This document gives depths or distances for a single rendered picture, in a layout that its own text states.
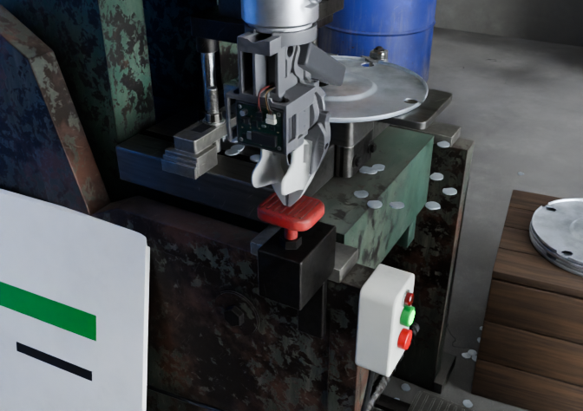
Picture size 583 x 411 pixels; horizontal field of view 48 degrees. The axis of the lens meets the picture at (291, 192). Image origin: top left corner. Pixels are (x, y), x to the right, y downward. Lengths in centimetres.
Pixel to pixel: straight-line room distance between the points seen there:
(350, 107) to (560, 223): 73
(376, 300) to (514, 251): 69
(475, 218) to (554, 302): 89
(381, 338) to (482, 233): 135
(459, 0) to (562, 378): 324
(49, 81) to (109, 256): 29
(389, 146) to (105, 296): 56
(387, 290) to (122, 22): 57
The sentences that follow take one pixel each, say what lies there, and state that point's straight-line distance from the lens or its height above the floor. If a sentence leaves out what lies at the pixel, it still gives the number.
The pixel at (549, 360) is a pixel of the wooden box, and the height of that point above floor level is 16.
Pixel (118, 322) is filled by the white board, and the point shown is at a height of 42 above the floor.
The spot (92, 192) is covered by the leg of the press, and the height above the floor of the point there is 62.
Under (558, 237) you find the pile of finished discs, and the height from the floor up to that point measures 38.
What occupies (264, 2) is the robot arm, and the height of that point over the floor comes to 100.
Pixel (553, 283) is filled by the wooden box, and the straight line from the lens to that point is 141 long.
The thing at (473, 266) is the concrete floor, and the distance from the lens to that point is 203.
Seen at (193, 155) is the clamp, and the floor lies 74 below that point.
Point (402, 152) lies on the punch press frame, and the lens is 117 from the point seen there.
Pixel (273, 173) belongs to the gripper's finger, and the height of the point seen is 80.
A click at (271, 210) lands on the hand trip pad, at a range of 75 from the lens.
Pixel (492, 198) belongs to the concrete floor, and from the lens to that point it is 241.
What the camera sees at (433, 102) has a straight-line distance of 102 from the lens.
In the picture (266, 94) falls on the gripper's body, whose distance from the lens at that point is 63.
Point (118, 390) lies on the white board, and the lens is 123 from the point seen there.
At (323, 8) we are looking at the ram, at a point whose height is 91.
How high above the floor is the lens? 114
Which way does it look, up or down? 29 degrees down
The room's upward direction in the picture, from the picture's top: straight up
